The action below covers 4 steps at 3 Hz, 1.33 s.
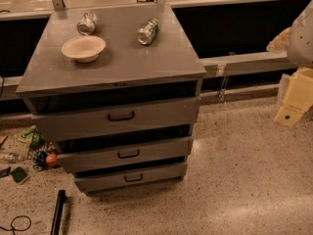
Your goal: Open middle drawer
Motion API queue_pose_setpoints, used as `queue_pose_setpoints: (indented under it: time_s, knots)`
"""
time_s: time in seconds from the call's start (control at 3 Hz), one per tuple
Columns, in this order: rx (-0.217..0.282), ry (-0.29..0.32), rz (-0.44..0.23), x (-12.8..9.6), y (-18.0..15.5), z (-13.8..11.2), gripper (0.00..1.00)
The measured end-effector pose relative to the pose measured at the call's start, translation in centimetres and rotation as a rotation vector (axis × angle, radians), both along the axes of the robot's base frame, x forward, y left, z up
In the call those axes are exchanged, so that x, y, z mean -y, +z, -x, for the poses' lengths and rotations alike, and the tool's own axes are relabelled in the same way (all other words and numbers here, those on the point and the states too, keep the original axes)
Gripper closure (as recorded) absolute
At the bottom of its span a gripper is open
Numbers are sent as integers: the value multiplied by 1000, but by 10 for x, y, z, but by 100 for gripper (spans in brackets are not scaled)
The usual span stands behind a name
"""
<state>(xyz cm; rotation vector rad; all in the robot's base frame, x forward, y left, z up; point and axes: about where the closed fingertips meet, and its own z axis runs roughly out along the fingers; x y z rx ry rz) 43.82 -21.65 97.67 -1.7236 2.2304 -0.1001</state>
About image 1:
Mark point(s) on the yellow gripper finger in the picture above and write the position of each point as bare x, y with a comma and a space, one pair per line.
295, 96

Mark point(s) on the grey drawer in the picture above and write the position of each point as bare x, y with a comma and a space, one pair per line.
117, 119
126, 155
92, 184

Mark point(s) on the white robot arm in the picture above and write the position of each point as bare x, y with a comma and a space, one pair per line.
297, 41

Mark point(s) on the grey drawer cabinet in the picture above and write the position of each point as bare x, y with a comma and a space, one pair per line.
125, 73

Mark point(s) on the grey top drawer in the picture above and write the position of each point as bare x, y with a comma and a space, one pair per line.
117, 119

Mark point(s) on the grey bottom drawer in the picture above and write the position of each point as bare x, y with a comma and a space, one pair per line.
92, 184

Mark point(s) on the green soda can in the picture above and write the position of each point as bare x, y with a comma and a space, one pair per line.
148, 31

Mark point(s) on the silver can lying left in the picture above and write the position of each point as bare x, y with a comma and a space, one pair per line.
88, 23

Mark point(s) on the orange fruit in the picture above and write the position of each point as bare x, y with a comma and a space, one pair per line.
52, 160

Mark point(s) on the black bar on floor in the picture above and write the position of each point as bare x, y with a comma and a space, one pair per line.
56, 223

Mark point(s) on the blue soda can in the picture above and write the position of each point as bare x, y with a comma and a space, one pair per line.
39, 160

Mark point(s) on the green chip bag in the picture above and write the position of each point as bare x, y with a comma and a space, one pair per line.
31, 137

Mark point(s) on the green yellow sponge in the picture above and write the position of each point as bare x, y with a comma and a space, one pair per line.
19, 175

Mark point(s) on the clear plastic bottle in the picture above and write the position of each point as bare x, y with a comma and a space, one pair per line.
12, 158

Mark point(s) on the dark small packet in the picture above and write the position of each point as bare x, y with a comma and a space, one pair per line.
5, 172

